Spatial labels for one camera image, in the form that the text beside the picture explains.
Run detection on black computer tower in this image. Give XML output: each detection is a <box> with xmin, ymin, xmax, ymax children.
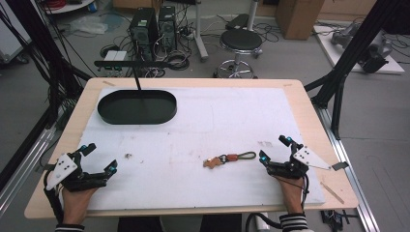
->
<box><xmin>157</xmin><ymin>5</ymin><xmax>179</xmax><ymax>53</ymax></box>
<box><xmin>128</xmin><ymin>7</ymin><xmax>160</xmax><ymax>63</ymax></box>

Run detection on black round stool chrome base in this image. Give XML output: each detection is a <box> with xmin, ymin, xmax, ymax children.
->
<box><xmin>213</xmin><ymin>29</ymin><xmax>264</xmax><ymax>79</ymax></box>

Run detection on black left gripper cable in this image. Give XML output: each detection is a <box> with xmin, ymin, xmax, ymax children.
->
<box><xmin>43</xmin><ymin>169</ymin><xmax>66</xmax><ymax>224</ymax></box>

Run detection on aluminium rail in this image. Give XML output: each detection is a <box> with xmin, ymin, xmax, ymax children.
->
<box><xmin>316</xmin><ymin>105</ymin><xmax>382</xmax><ymax>232</ymax></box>
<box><xmin>0</xmin><ymin>126</ymin><xmax>58</xmax><ymax>218</ymax></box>

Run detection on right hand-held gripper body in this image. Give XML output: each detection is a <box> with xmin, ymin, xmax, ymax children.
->
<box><xmin>266</xmin><ymin>141</ymin><xmax>350</xmax><ymax>181</ymax></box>

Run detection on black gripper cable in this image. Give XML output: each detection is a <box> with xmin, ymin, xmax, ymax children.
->
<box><xmin>244</xmin><ymin>175</ymin><xmax>311</xmax><ymax>232</ymax></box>
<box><xmin>43</xmin><ymin>169</ymin><xmax>66</xmax><ymax>224</ymax></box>

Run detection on thin wooden stick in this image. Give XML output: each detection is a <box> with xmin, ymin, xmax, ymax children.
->
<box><xmin>319</xmin><ymin>181</ymin><xmax>345</xmax><ymax>205</ymax></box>

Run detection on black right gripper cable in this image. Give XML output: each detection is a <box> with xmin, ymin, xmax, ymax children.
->
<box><xmin>244</xmin><ymin>175</ymin><xmax>311</xmax><ymax>232</ymax></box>

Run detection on clear plastic bag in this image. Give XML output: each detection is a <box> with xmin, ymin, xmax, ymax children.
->
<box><xmin>68</xmin><ymin>14</ymin><xmax>109</xmax><ymax>36</ymax></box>

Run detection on black and grey device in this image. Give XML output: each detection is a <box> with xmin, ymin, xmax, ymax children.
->
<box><xmin>358</xmin><ymin>31</ymin><xmax>394</xmax><ymax>74</ymax></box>

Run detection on small white box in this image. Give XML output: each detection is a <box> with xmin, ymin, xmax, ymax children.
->
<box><xmin>102</xmin><ymin>49</ymin><xmax>129</xmax><ymax>63</ymax></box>

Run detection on person's left hand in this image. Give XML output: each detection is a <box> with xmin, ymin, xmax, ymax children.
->
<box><xmin>60</xmin><ymin>186</ymin><xmax>99</xmax><ymax>226</ymax></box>

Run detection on white floor board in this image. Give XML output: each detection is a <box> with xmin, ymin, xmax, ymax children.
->
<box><xmin>312</xmin><ymin>24</ymin><xmax>406</xmax><ymax>75</ymax></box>

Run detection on wooden tag keychain green cord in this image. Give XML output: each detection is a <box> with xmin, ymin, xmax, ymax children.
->
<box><xmin>202</xmin><ymin>151</ymin><xmax>258</xmax><ymax>170</ymax></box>

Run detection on person's right hand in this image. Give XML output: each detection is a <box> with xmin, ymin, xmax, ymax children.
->
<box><xmin>274</xmin><ymin>174</ymin><xmax>308</xmax><ymax>217</ymax></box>

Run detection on grey metal desk leg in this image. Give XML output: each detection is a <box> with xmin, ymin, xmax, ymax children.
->
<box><xmin>192</xmin><ymin>0</ymin><xmax>210</xmax><ymax>63</ymax></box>

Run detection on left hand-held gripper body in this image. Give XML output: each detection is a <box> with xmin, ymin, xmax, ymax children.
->
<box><xmin>35</xmin><ymin>152</ymin><xmax>109</xmax><ymax>193</ymax></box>

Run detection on black metal frame stand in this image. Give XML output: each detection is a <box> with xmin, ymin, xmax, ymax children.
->
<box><xmin>0</xmin><ymin>0</ymin><xmax>94</xmax><ymax>131</ymax></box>
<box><xmin>304</xmin><ymin>0</ymin><xmax>410</xmax><ymax>140</ymax></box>

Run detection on brown cardboard box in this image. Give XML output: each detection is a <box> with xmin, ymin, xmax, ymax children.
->
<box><xmin>275</xmin><ymin>0</ymin><xmax>326</xmax><ymax>42</ymax></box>

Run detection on coiled black cable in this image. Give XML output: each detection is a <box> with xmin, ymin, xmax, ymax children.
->
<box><xmin>164</xmin><ymin>50</ymin><xmax>191</xmax><ymax>72</ymax></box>

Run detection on white foam mat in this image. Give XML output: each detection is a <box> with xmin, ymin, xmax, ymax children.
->
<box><xmin>77</xmin><ymin>86</ymin><xmax>327</xmax><ymax>213</ymax></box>

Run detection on black parts on floor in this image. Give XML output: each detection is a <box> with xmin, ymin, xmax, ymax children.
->
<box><xmin>320</xmin><ymin>209</ymin><xmax>359</xmax><ymax>232</ymax></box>

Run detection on black oval tray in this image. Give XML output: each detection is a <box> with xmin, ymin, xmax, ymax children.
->
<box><xmin>97</xmin><ymin>89</ymin><xmax>179</xmax><ymax>126</ymax></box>

